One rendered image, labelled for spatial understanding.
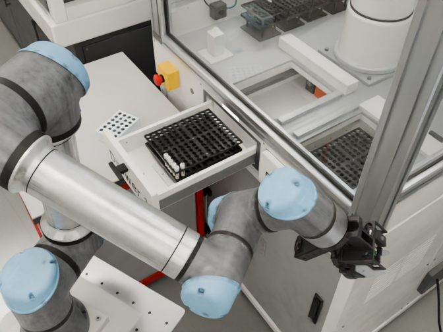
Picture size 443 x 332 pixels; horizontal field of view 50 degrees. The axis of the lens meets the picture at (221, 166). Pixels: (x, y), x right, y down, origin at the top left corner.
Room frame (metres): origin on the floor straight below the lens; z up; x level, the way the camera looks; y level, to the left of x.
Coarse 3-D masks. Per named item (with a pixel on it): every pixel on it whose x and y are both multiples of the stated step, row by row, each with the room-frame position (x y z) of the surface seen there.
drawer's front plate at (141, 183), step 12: (108, 132) 0.98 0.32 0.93; (108, 144) 0.97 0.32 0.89; (120, 144) 0.93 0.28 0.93; (108, 156) 0.99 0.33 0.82; (120, 156) 0.90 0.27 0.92; (132, 168) 0.85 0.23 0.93; (132, 180) 0.85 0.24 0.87; (144, 180) 0.80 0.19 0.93; (144, 192) 0.79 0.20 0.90; (156, 192) 0.77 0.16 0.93; (156, 204) 0.76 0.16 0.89
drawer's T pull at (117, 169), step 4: (108, 164) 0.88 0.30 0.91; (112, 164) 0.88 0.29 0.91; (120, 164) 0.88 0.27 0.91; (124, 164) 0.88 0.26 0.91; (112, 168) 0.86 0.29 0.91; (116, 168) 0.86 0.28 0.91; (120, 168) 0.86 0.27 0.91; (124, 168) 0.86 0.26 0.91; (116, 172) 0.85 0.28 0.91; (120, 172) 0.85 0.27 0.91; (124, 172) 0.85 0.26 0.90; (120, 176) 0.83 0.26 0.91; (120, 180) 0.82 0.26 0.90
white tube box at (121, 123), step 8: (120, 112) 1.22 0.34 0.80; (112, 120) 1.19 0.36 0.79; (120, 120) 1.18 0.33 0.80; (128, 120) 1.19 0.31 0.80; (136, 120) 1.19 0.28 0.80; (104, 128) 1.14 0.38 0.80; (112, 128) 1.14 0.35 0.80; (120, 128) 1.14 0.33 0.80; (128, 128) 1.14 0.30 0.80; (136, 128) 1.18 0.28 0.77; (96, 136) 1.13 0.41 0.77; (120, 136) 1.11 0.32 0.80
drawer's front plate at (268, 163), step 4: (264, 152) 0.91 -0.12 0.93; (268, 152) 0.91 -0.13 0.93; (264, 156) 0.90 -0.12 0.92; (268, 156) 0.90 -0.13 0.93; (272, 156) 0.90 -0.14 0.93; (260, 160) 0.91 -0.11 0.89; (264, 160) 0.90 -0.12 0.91; (268, 160) 0.89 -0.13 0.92; (272, 160) 0.88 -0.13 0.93; (276, 160) 0.88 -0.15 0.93; (260, 164) 0.91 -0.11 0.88; (264, 164) 0.90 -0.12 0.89; (268, 164) 0.89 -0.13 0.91; (272, 164) 0.87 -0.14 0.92; (276, 164) 0.87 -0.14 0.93; (280, 164) 0.87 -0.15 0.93; (260, 168) 0.91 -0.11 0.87; (264, 168) 0.90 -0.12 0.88; (268, 168) 0.89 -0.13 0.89; (272, 168) 0.87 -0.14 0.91; (276, 168) 0.86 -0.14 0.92; (260, 172) 0.91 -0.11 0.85; (264, 172) 0.90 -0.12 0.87; (268, 172) 0.88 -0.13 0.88; (260, 176) 0.91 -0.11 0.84; (264, 176) 0.90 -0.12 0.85
